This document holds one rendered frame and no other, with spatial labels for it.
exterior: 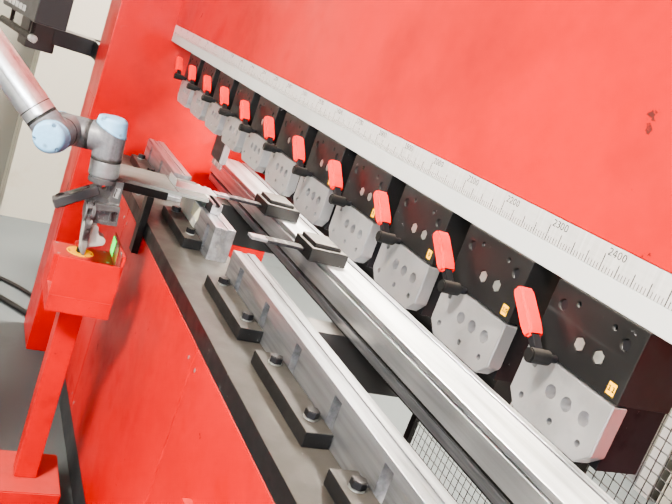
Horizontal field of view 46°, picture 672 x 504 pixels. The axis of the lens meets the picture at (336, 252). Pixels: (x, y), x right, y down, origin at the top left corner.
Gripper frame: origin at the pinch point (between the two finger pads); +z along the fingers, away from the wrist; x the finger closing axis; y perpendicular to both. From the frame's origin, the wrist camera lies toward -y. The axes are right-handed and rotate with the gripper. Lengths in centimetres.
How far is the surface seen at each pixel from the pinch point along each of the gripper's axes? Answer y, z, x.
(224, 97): 31, -45, 10
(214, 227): 32.5, -11.9, -2.2
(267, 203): 53, -16, 18
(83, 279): 1.4, 6.1, -4.8
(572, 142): 38, -64, -121
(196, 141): 50, -14, 107
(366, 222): 35, -40, -81
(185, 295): 20.3, -3.6, -32.5
